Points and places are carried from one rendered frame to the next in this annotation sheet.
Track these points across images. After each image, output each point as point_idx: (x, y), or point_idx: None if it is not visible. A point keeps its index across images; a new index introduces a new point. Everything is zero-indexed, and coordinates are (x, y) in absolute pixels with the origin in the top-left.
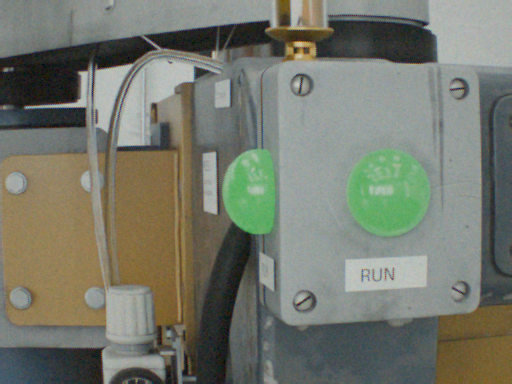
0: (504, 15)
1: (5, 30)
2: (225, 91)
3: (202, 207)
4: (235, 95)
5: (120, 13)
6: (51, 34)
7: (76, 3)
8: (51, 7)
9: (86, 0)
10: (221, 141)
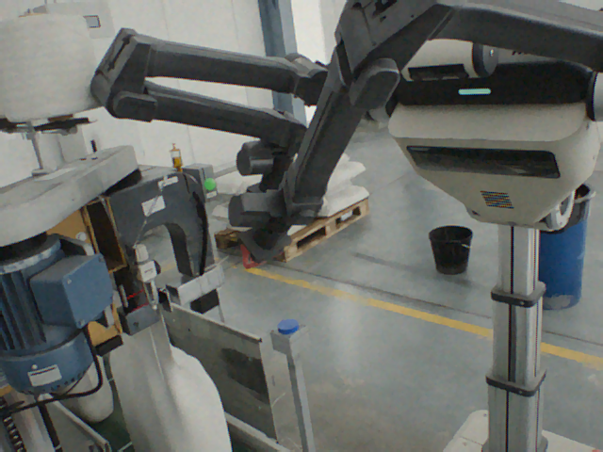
0: None
1: (83, 193)
2: (171, 180)
3: (139, 217)
4: (181, 178)
5: (111, 177)
6: (97, 189)
7: (101, 177)
8: (94, 180)
9: (103, 175)
10: (166, 191)
